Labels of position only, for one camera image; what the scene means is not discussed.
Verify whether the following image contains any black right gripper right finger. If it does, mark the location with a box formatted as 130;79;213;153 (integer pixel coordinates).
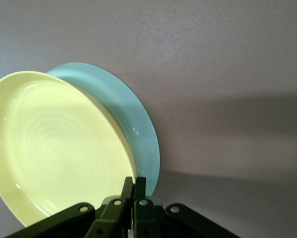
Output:
132;176;240;238

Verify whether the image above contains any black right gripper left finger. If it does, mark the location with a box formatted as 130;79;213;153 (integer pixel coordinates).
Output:
4;176;134;238

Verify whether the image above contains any yellow plate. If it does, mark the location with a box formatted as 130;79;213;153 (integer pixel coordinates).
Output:
0;70;135;228

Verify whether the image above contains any pale green plate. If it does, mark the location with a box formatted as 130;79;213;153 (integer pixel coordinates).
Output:
46;61;162;197

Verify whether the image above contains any table cover mat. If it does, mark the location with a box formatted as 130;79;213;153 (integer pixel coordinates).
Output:
0;0;297;238

